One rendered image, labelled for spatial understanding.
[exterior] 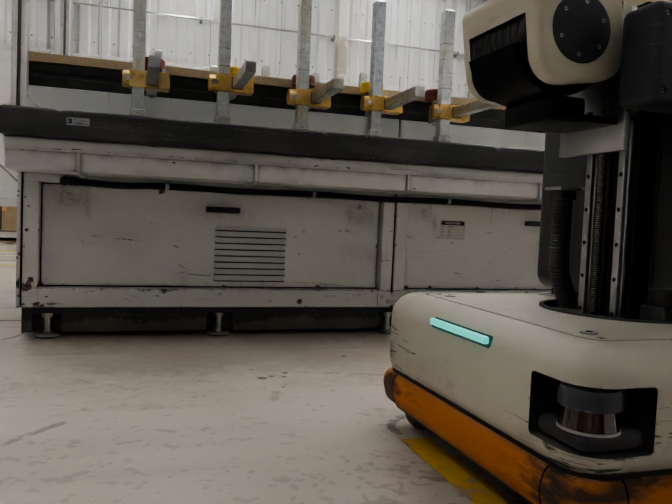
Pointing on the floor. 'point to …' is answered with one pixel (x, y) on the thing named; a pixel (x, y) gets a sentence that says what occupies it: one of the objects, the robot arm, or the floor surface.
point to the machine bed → (251, 229)
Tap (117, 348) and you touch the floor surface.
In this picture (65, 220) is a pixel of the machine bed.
